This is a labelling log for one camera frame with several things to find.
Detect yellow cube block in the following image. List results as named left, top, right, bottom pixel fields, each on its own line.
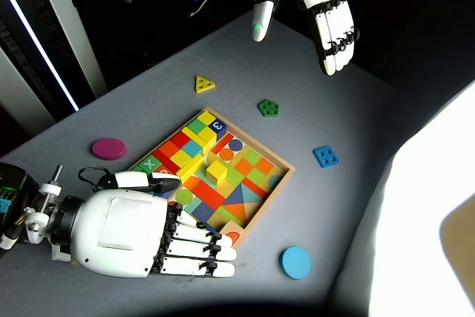
left=206, top=160, right=229, bottom=186

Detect green pentagon peg block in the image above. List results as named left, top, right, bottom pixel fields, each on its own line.
left=257, top=99, right=281, bottom=118

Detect wooden block tray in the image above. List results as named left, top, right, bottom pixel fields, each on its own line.
left=128, top=106, right=297, bottom=250

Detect yellow triangle peg block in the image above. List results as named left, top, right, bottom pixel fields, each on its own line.
left=194, top=74, right=217, bottom=94

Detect blue square peg block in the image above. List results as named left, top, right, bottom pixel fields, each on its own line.
left=313, top=146, right=340, bottom=169

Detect magenta round disc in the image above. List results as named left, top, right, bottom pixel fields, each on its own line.
left=91, top=137, right=128, bottom=161

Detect grey table cloth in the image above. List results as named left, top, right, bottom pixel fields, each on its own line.
left=0, top=8, right=402, bottom=317

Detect blue round disc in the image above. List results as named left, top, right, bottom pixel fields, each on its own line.
left=279, top=245, right=313, bottom=280

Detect white light strip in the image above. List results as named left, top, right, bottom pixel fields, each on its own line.
left=0, top=0, right=79, bottom=112

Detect white sheet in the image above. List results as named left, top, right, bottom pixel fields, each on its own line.
left=328, top=79, right=475, bottom=317

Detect tan board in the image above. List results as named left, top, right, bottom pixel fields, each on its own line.
left=439, top=193, right=475, bottom=290

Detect white frame post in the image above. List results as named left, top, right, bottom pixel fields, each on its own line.
left=31, top=0, right=108, bottom=97

